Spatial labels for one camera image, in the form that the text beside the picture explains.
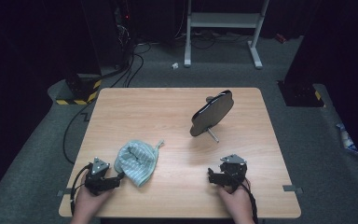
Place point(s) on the small red object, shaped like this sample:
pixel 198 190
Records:
pixel 280 38

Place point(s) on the black perforated stand base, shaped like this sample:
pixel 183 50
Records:
pixel 301 95

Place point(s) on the dark curtain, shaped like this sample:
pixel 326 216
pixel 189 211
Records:
pixel 18 62
pixel 348 62

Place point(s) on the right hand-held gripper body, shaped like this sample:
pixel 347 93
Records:
pixel 236 171

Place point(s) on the person's right hand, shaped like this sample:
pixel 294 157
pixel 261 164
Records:
pixel 240 203

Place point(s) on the black yellow striped stand base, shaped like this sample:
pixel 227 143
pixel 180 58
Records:
pixel 74 101

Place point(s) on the white paper scrap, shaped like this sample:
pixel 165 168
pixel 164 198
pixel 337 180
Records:
pixel 175 65

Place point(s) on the striped light green cloth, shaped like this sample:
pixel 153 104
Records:
pixel 136 161

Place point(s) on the grey tape strip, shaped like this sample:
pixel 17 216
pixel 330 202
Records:
pixel 66 192
pixel 292 188

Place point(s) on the blue white packet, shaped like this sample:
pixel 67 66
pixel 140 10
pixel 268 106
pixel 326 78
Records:
pixel 346 138

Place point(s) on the grey table grommet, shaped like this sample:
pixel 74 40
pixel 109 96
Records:
pixel 209 99

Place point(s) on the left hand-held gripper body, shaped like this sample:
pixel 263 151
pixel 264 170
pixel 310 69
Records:
pixel 98 182

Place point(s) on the person's left hand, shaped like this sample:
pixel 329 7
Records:
pixel 90 205

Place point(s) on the white metal stand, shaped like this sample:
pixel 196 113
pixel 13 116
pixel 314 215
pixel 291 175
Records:
pixel 223 20

